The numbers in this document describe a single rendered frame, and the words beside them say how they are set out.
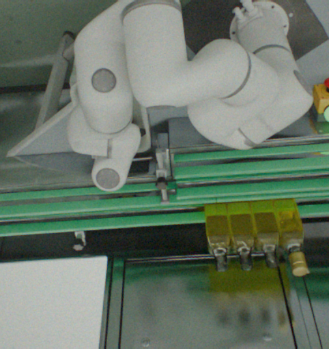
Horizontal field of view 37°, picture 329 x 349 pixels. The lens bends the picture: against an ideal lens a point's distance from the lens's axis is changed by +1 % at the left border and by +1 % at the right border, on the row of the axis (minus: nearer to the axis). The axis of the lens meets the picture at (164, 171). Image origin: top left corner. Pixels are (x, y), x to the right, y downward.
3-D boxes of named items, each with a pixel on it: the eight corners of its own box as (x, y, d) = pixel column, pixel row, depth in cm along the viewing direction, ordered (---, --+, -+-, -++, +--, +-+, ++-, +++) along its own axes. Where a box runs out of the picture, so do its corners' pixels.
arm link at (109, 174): (92, 127, 96) (140, 132, 97) (99, 108, 106) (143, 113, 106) (89, 193, 103) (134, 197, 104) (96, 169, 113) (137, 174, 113)
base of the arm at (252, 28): (211, 12, 106) (216, 50, 95) (263, -24, 101) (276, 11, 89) (248, 63, 114) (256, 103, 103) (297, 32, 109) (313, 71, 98)
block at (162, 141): (158, 159, 134) (158, 177, 129) (155, 133, 128) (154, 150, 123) (171, 158, 134) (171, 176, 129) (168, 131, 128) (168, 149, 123)
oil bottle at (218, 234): (202, 196, 135) (208, 260, 120) (202, 182, 131) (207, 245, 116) (222, 195, 135) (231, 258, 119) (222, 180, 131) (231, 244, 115)
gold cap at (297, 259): (293, 262, 117) (297, 278, 113) (285, 255, 115) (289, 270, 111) (306, 256, 115) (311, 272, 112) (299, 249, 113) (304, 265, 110)
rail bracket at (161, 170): (159, 182, 130) (159, 217, 121) (153, 133, 119) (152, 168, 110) (170, 181, 130) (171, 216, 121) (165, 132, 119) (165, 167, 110)
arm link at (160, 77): (244, 18, 73) (190, -23, 62) (257, 105, 70) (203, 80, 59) (170, 52, 81) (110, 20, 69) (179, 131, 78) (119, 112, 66)
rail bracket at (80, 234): (80, 223, 143) (74, 260, 133) (76, 206, 138) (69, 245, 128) (94, 221, 143) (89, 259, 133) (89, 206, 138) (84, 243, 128)
